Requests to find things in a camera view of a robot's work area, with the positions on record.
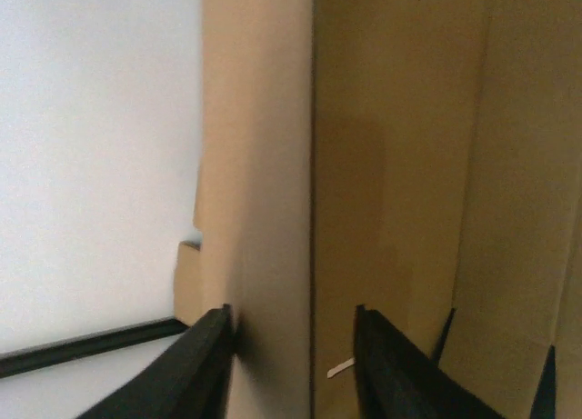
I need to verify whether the cardboard box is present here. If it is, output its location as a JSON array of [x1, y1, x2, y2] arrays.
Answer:
[[196, 0, 581, 418]]

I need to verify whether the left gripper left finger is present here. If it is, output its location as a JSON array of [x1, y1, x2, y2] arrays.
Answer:
[[80, 304, 233, 419]]

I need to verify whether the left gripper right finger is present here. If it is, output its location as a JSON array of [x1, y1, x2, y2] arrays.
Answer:
[[354, 305, 501, 419]]

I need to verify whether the left black frame post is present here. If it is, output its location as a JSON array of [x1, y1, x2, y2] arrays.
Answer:
[[1, 317, 187, 379]]

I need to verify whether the flat cardboard blank stack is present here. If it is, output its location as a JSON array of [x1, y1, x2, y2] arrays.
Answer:
[[174, 242, 203, 326]]

